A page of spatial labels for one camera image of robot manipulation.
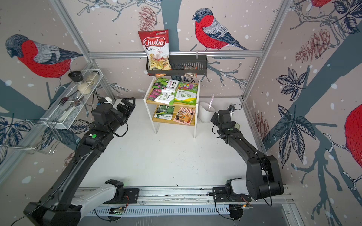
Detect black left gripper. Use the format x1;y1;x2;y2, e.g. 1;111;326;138
108;96;135;135

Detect green flower seed bag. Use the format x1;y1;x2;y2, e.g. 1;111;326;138
174;82;199;105

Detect green white purple seed bag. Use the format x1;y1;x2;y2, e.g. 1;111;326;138
147;88;176;105

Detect mimosa seed bag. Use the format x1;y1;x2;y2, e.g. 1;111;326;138
152;77;169;89

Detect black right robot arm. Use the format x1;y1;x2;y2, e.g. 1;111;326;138
211;110;284;200

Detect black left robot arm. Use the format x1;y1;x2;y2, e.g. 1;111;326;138
24;98;136;226

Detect dark green lower seed bag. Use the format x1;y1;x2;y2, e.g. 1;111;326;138
154;105;174;120

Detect wooden two-tier shelf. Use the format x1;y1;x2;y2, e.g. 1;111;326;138
143;77;200;138

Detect small white seed packet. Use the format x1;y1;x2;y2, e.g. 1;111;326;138
165;80;179;91

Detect red Chuba cassava chips bag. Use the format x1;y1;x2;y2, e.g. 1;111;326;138
138;30;171;71

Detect white cup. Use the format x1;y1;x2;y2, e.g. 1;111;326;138
198;102;216;123

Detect green glass cup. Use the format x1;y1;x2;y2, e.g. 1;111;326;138
234;122;240;130

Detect pink straw spoon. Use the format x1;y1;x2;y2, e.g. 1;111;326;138
208;94;215;110

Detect pink shop picture packet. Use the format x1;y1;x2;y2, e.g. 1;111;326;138
173;107;196;125

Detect glass jar in rack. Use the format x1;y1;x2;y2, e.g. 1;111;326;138
86;71;100;86

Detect metal spoon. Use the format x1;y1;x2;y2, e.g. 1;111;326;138
62;96;84;113

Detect snack bar packet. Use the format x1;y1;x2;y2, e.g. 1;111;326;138
183;66;198;73

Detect black lid spice grinder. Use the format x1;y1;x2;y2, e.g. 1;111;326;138
68;71;92;95

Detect metal fork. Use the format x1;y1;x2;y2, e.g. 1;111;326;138
58;90;78;106

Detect white wire wall rack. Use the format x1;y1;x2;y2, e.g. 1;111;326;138
40;69;103;130

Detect black wire basket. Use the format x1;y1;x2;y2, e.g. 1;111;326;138
146;55;207;76

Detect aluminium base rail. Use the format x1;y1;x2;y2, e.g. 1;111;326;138
70;185;292;205

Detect chrome wire hanger rack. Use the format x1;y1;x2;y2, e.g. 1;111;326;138
1;120;62;155

